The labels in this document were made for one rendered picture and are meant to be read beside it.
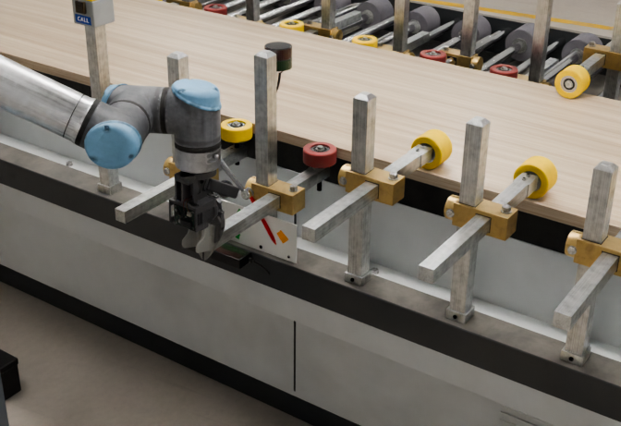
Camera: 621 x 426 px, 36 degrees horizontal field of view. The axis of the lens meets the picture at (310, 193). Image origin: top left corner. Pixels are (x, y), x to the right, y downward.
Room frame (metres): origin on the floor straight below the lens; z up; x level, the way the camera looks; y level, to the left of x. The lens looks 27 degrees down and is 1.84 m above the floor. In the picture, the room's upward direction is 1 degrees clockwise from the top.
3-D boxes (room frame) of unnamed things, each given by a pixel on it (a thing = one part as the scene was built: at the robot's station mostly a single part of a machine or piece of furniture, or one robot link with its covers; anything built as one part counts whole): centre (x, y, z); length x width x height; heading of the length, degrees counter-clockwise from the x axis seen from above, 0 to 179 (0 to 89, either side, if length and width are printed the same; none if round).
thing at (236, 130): (2.22, 0.19, 0.85); 0.08 x 0.08 x 0.11
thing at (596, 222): (1.55, -0.52, 0.88); 0.04 x 0.04 x 0.48; 56
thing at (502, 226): (1.68, -0.33, 0.95); 0.14 x 0.06 x 0.05; 56
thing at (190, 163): (1.71, 0.22, 1.05); 0.10 x 0.09 x 0.05; 56
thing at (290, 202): (1.96, 0.08, 0.85); 0.14 x 0.06 x 0.05; 56
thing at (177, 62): (2.11, 0.31, 0.89); 0.04 x 0.04 x 0.48; 56
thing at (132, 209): (2.05, 0.30, 0.83); 0.44 x 0.03 x 0.04; 146
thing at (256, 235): (1.96, 0.14, 0.75); 0.26 x 0.01 x 0.10; 56
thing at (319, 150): (2.08, -0.02, 0.85); 0.08 x 0.08 x 0.11
